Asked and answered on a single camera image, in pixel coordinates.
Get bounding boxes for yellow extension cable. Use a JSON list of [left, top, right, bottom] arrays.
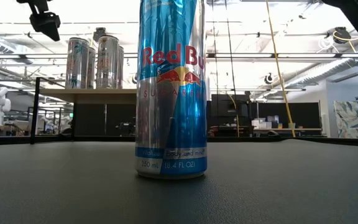
[[265, 0, 296, 138]]

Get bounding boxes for Celsius Peach Vibe can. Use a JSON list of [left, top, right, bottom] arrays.
[[87, 46, 97, 90]]

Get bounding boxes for black cabinet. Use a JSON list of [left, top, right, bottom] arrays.
[[208, 93, 252, 138]]

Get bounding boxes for wooden shelf black frame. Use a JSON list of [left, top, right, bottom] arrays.
[[29, 76, 137, 146]]

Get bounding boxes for grey ceiling cable reel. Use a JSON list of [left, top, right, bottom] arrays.
[[92, 27, 108, 43]]

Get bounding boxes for patterned tarp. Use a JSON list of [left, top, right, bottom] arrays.
[[333, 98, 358, 139]]

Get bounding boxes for silver Celsius can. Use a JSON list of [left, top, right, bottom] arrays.
[[65, 36, 90, 90]]

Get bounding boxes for white Celsius can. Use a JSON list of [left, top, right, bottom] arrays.
[[96, 34, 120, 90]]

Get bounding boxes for thin yellow cable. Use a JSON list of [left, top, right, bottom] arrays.
[[227, 93, 241, 138]]

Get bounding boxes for reel with yellow cable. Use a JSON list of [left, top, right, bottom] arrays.
[[332, 26, 353, 45]]

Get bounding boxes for wooden workbench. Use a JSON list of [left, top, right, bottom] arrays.
[[222, 125, 323, 138]]

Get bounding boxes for white boxes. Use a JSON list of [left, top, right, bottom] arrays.
[[251, 114, 284, 131]]

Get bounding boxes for Red Bull Sugarfree can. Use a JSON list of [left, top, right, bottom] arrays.
[[134, 0, 209, 180]]

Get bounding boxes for black table mat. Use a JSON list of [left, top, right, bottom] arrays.
[[0, 138, 358, 224]]

